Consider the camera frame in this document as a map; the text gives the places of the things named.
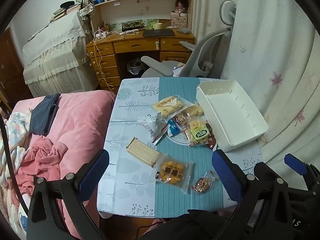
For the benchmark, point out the brown nut cake packet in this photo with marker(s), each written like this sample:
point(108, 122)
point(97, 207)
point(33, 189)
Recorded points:
point(182, 118)

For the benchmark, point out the plastic trash bag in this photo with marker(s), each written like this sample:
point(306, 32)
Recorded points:
point(135, 67)

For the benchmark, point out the stack of books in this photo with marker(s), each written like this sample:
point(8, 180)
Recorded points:
point(62, 12)

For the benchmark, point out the cream wafer packet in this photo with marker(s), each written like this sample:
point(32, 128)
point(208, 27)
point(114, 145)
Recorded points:
point(142, 152)

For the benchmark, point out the white printed box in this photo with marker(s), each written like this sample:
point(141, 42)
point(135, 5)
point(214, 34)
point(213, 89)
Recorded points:
point(178, 21)

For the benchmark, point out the toast bread packet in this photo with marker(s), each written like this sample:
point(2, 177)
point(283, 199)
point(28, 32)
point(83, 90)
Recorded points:
point(166, 105)

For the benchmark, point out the navy cloth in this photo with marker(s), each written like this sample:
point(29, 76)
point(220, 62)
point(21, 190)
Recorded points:
point(42, 115)

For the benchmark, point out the pale yellow cup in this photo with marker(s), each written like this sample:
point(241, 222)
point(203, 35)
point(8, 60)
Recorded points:
point(157, 26)

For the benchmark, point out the dark green printed box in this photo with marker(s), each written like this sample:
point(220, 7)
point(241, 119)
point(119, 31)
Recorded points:
point(132, 25)

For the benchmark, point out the black hat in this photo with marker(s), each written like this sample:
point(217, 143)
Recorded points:
point(67, 4)

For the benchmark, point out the doll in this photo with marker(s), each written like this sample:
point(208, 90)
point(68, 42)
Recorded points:
point(181, 6)

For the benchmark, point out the grey office chair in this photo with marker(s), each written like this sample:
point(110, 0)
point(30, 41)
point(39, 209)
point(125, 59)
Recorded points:
point(197, 55)

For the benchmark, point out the yellow biscuit packet with label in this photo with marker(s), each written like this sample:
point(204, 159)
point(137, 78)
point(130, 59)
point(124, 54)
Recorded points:
point(197, 132)

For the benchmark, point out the grey pouch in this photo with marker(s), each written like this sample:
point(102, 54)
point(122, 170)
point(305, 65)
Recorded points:
point(185, 30)

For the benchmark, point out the white patterned blanket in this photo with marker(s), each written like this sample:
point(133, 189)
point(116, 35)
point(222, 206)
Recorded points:
point(15, 130)

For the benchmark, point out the white flowered curtain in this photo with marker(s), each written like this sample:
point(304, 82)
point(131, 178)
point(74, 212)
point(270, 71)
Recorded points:
point(275, 42)

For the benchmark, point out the red starred snack packet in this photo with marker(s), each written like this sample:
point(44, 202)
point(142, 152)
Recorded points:
point(212, 142)

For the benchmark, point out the black laptop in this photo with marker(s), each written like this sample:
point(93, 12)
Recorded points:
point(158, 33)

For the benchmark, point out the white power strip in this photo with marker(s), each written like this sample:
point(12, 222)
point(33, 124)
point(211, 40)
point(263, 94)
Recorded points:
point(101, 34)

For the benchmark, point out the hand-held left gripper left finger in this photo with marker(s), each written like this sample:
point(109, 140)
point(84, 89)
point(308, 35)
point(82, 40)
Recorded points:
point(93, 177)

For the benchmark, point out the dark cloth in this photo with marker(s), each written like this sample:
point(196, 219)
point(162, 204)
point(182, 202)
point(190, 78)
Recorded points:
point(190, 225)

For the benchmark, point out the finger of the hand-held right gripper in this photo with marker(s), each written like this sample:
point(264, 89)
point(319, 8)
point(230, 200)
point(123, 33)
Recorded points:
point(295, 164)
point(263, 168)

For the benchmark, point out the pink towel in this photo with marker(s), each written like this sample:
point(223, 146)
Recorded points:
point(45, 157)

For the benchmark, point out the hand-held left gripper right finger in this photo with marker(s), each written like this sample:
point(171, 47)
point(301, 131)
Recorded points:
point(226, 175)

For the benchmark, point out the white lace cover cloth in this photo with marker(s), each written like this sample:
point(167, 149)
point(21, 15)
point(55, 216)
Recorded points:
point(57, 55)

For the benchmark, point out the crumbly pastry clear packet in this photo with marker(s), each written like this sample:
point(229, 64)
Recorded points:
point(194, 110)

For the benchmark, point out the small blue snack packet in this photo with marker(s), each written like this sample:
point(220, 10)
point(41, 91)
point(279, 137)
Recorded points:
point(173, 128)

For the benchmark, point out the wooden bookshelf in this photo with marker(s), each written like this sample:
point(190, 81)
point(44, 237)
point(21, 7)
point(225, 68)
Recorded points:
point(132, 7)

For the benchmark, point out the white plastic bin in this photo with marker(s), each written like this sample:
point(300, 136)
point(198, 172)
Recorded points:
point(232, 115)

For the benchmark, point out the floral fabric bag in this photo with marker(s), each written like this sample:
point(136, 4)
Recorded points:
point(87, 11)

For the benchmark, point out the brown wooden door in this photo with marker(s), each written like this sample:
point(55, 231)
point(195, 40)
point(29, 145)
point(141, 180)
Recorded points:
point(10, 75)

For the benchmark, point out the pink blanket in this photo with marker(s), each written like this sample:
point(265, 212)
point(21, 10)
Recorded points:
point(80, 130)

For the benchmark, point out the white clear snack packet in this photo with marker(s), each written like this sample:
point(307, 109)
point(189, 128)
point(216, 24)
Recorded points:
point(152, 125)

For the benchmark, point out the orange cookie packet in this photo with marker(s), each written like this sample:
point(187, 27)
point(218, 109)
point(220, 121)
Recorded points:
point(172, 173)

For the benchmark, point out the wooden desk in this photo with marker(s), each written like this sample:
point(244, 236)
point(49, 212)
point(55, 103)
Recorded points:
point(130, 43)

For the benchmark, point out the small nut bar packet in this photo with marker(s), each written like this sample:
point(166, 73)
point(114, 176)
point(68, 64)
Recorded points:
point(203, 185)

